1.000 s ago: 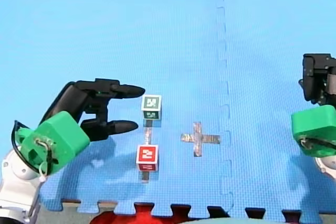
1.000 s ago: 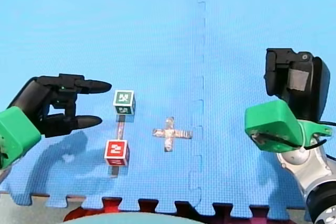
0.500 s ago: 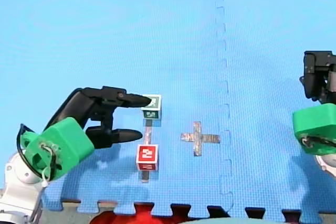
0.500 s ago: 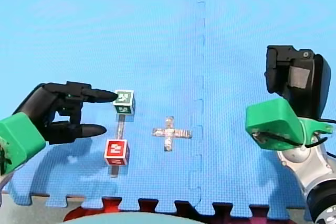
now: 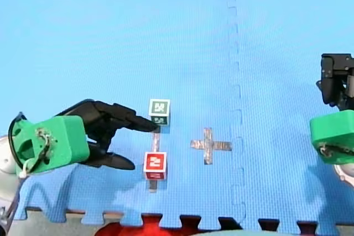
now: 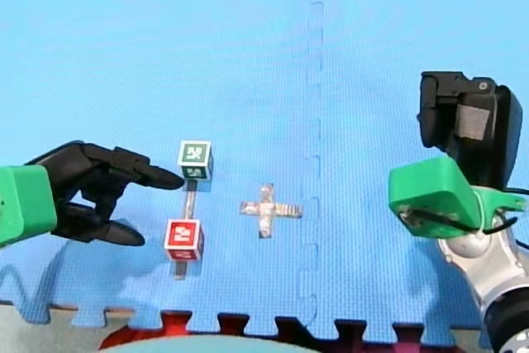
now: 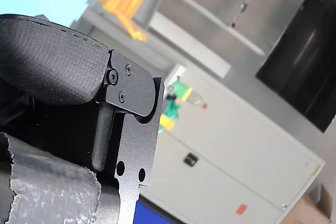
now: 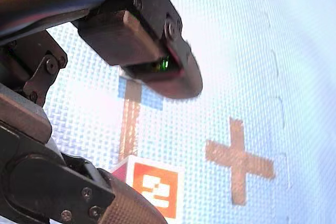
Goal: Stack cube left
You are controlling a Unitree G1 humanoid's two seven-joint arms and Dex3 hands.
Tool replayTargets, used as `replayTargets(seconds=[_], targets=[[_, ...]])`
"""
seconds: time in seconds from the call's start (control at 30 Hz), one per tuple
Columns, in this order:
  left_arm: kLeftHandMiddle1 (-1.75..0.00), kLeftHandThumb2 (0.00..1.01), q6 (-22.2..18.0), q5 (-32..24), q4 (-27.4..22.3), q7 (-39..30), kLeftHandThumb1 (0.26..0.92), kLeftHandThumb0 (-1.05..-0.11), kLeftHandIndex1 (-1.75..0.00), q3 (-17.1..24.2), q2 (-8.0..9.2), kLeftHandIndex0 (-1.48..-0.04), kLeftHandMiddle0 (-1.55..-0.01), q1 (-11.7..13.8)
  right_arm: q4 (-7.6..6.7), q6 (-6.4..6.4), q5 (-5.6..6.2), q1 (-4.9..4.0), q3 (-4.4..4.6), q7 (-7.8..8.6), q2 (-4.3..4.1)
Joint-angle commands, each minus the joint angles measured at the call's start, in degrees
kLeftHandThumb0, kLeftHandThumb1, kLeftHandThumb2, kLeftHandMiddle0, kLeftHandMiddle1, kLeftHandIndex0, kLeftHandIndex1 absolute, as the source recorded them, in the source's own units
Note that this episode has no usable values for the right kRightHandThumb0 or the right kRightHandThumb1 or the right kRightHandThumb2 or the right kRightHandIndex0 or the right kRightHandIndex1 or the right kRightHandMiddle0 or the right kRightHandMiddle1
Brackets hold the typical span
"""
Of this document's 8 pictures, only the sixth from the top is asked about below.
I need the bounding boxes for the red cube white marks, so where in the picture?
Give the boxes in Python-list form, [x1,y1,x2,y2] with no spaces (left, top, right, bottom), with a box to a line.
[164,218,205,262]

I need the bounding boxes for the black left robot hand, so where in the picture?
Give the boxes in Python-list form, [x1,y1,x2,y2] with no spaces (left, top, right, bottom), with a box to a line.
[25,141,185,247]

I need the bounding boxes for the green cube white marks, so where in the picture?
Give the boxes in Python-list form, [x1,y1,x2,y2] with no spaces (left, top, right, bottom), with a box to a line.
[177,140,214,182]

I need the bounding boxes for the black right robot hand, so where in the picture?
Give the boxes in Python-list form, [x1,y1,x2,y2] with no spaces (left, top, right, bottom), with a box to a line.
[418,70,524,189]

